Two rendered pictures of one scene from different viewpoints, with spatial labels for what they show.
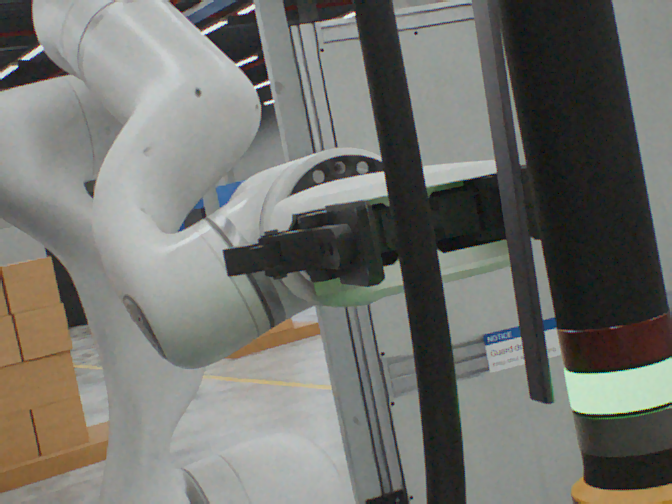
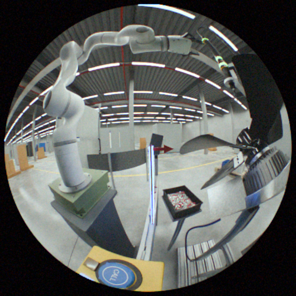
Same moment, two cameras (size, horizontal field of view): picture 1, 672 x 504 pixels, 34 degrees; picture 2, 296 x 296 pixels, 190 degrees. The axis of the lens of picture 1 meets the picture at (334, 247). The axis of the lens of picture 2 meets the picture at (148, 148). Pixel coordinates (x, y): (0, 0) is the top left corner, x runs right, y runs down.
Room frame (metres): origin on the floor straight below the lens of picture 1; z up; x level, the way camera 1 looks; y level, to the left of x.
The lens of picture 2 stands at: (0.58, 0.23, 1.21)
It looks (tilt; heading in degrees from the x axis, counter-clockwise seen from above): 7 degrees down; 293
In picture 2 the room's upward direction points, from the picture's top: 2 degrees counter-clockwise
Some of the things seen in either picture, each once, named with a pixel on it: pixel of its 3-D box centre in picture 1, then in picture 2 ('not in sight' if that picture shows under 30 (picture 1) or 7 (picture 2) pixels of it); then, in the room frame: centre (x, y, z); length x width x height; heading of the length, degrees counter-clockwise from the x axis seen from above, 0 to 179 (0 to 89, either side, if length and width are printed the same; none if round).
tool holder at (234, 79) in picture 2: not in sight; (229, 74); (0.32, -0.07, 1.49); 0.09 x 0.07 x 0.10; 140
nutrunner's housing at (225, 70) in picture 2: not in sight; (215, 54); (0.33, -0.08, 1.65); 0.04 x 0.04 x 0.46
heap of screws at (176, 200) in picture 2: not in sight; (180, 201); (0.56, -0.19, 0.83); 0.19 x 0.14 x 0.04; 121
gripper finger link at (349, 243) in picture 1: (315, 249); (197, 39); (0.43, 0.01, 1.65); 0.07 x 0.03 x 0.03; 15
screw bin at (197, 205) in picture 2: not in sight; (180, 200); (0.56, -0.19, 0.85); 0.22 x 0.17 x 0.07; 121
